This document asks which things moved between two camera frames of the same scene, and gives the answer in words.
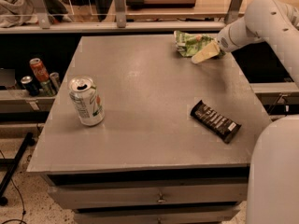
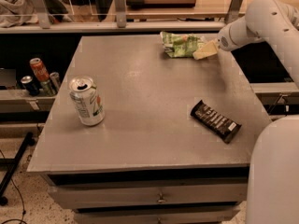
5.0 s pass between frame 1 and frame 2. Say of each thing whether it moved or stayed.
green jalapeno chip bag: moved
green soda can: stayed
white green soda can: stayed
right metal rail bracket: stayed
